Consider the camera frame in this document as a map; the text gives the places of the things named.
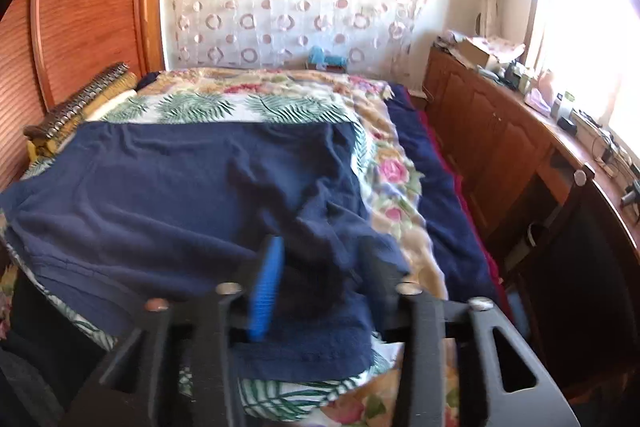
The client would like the floral blanket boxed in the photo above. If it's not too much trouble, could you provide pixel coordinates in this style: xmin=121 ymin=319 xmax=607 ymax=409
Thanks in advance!
xmin=145 ymin=67 xmax=461 ymax=427

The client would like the black tool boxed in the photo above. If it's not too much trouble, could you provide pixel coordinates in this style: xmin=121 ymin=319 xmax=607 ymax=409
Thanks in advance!
xmin=620 ymin=180 xmax=640 ymax=208

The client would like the leaf-print bed sheet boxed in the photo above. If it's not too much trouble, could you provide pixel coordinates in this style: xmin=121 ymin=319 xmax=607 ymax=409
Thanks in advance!
xmin=0 ymin=89 xmax=396 ymax=423

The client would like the open cardboard box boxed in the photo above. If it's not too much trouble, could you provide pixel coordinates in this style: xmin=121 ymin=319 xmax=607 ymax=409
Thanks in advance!
xmin=449 ymin=34 xmax=526 ymax=72

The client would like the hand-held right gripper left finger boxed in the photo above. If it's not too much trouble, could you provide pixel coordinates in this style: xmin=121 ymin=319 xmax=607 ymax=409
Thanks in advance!
xmin=65 ymin=234 xmax=286 ymax=427

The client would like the navy quilt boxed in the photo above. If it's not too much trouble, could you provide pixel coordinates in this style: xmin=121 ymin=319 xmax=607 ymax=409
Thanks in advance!
xmin=385 ymin=82 xmax=501 ymax=308

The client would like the blue toy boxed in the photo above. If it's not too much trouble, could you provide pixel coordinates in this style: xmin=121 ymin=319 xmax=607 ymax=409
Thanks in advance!
xmin=306 ymin=46 xmax=349 ymax=72

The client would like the window with wooden frame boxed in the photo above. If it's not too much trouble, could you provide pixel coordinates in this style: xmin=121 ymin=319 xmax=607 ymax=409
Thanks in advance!
xmin=527 ymin=0 xmax=640 ymax=160

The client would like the long wooden cabinet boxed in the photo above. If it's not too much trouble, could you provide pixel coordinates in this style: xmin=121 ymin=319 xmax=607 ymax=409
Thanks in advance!
xmin=422 ymin=44 xmax=640 ymax=258

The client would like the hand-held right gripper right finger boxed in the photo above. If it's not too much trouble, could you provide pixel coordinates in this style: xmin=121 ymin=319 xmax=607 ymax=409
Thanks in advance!
xmin=360 ymin=239 xmax=581 ymax=427

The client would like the navy t-shirt with orange print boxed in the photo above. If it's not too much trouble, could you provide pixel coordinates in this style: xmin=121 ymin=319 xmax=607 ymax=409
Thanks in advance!
xmin=0 ymin=119 xmax=413 ymax=383

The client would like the wooden louvered wardrobe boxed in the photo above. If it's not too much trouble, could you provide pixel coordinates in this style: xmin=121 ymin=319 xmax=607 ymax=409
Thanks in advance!
xmin=0 ymin=0 xmax=167 ymax=190

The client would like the dark circle-patterned pillow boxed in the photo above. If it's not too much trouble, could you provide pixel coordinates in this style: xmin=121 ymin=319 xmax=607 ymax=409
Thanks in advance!
xmin=22 ymin=62 xmax=132 ymax=144

